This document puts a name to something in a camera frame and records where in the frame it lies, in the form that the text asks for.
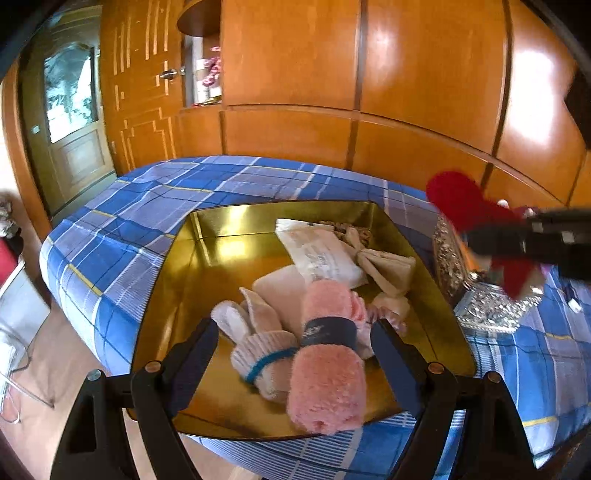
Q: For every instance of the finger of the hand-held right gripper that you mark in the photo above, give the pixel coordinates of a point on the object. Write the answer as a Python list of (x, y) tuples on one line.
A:
[(494, 237)]

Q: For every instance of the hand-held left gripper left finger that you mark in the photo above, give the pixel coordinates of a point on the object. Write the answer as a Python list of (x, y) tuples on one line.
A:
[(191, 369)]

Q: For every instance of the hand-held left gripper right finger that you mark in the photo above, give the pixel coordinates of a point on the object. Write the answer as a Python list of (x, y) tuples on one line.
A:
[(392, 364)]

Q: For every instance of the red fuzzy cloth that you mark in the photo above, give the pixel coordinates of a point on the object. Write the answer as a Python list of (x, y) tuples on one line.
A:
[(461, 198)]

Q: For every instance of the pale pink cloth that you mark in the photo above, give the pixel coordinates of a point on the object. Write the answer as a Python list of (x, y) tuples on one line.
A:
[(392, 307)]

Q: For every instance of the pink fuzzy towel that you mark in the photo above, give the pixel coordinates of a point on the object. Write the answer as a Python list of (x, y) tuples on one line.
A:
[(323, 392)]

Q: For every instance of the white sock bundle blue band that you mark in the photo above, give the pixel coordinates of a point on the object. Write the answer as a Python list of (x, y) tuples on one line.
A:
[(272, 350)]

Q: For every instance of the beige mesh cloth bundle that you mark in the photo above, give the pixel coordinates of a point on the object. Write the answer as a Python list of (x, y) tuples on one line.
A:
[(388, 267)]

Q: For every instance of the gold tin box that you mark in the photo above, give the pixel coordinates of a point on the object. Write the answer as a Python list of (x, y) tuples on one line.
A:
[(221, 258)]

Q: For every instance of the cream sock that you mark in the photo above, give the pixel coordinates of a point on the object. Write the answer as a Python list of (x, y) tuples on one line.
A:
[(281, 290)]

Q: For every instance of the decorated tin lid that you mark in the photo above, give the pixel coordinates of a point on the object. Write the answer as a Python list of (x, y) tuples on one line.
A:
[(485, 309)]

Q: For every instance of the brown patterned scrunchie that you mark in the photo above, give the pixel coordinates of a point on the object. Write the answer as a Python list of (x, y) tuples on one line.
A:
[(355, 230)]

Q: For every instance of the blue plaid bed sheet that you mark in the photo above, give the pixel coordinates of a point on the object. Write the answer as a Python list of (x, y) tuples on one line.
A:
[(138, 207)]

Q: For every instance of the clear plastic chair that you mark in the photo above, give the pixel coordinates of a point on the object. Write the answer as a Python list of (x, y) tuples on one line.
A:
[(18, 314)]

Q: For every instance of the wooden wardrobe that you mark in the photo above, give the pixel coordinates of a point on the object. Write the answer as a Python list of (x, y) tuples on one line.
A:
[(415, 69)]

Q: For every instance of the wooden door with glass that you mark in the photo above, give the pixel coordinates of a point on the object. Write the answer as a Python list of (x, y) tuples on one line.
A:
[(78, 157)]

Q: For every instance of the metal door knob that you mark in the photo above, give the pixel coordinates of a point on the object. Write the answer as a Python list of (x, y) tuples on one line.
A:
[(168, 74)]

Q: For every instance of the pink flowers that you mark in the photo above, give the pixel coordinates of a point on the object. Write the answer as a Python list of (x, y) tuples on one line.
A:
[(212, 69)]

